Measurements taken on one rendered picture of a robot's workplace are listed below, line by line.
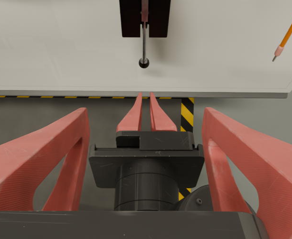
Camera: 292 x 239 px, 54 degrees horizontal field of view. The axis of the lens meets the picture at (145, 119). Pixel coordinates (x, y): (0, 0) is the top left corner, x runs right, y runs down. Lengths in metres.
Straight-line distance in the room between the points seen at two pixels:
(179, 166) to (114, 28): 0.21
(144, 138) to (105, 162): 0.04
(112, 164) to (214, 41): 0.24
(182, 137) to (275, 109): 1.28
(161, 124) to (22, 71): 0.29
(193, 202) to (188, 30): 0.28
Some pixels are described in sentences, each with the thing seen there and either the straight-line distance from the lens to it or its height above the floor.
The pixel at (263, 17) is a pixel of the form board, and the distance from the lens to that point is 0.41.
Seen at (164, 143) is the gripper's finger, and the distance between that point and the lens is 0.25.
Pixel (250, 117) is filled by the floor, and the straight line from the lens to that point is 1.49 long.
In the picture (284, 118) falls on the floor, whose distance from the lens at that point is 1.56.
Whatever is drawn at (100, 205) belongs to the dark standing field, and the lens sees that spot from 1.53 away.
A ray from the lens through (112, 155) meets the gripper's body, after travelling 0.25.
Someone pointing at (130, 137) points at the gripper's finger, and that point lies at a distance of 0.26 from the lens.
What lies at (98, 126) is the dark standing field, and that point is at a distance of 1.41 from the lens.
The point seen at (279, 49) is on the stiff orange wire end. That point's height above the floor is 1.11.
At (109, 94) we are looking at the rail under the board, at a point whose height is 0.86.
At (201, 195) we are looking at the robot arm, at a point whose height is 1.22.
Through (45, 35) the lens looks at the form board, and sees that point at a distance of 0.42.
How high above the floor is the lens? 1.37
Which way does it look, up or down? 82 degrees down
